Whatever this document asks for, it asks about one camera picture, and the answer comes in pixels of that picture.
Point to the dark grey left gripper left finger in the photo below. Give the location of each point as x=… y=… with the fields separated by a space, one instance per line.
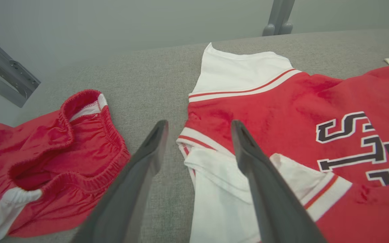
x=127 y=202

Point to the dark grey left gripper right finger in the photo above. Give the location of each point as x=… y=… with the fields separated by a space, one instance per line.
x=275 y=206

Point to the red shorts with white stripe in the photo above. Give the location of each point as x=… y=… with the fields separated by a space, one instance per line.
x=62 y=168

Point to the red white basketball jersey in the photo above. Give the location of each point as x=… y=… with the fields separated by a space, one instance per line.
x=282 y=114

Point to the grey angled metal frame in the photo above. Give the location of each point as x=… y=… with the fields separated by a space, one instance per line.
x=8 y=77

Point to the grey metal double post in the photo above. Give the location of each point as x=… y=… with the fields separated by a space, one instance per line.
x=279 y=17

